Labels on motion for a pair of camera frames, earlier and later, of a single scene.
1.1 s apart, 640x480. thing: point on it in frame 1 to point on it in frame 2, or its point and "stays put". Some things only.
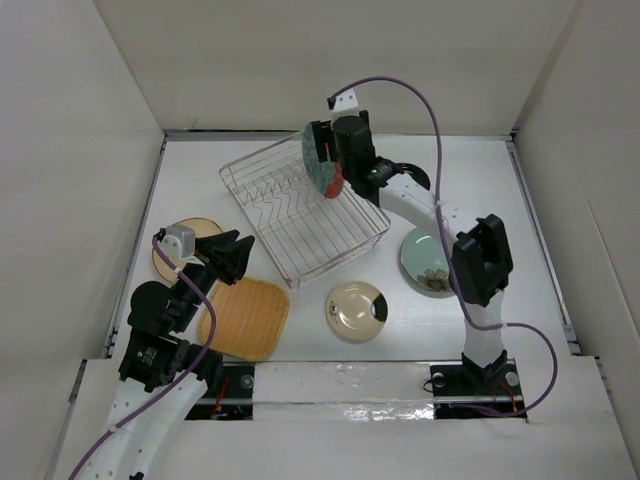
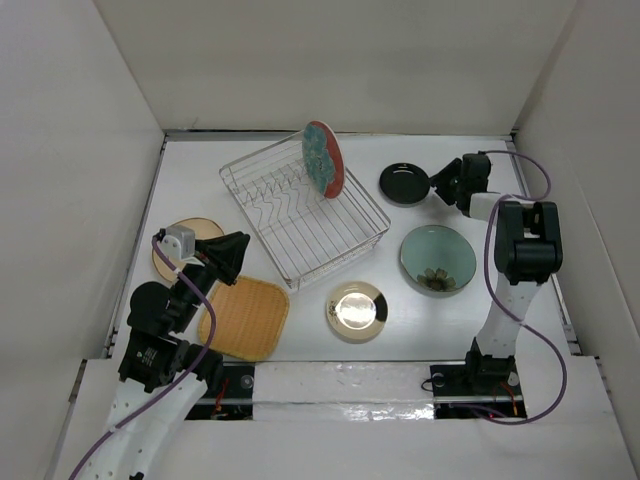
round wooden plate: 202,228 stays put
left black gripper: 224,245 stays put
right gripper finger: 325,141 to 447,192
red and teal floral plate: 328,176 stays put
